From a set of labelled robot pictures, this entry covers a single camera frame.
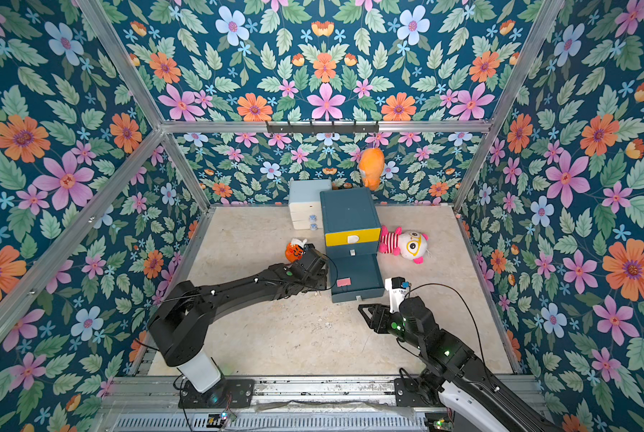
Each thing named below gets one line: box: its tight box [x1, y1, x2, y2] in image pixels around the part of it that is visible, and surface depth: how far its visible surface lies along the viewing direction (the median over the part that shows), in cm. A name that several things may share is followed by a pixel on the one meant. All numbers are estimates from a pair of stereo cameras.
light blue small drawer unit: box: [288, 179, 332, 231], surface depth 106 cm
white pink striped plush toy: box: [379, 225, 430, 265], surface depth 101 cm
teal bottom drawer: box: [330, 253, 385, 304], surface depth 96 cm
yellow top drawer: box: [324, 227, 382, 247], surface depth 87 cm
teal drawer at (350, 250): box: [325, 241, 379, 259], surface depth 93 cm
